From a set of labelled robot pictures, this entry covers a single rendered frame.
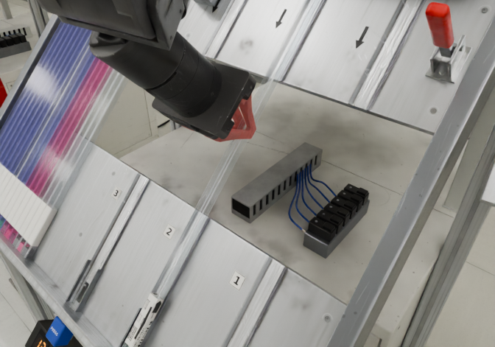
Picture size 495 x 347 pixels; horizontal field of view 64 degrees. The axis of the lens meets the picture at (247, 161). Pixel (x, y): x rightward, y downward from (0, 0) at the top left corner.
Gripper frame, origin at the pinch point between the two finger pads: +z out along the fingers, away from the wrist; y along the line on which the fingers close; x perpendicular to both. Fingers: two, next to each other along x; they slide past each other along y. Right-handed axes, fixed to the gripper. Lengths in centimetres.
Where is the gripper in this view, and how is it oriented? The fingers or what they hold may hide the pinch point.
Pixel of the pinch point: (244, 128)
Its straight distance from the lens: 45.7
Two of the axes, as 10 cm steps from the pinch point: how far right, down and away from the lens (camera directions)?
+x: -4.7, 8.8, -0.8
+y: -7.3, -3.3, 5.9
